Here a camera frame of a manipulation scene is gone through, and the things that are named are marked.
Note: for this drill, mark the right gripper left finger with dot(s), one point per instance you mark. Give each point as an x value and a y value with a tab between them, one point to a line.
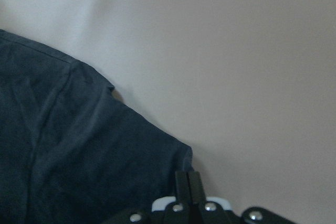
182	188

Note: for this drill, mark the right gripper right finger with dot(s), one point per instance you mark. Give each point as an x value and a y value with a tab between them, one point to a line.
197	192

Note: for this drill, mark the black printed t-shirt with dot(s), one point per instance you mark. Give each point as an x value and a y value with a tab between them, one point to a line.
70	151

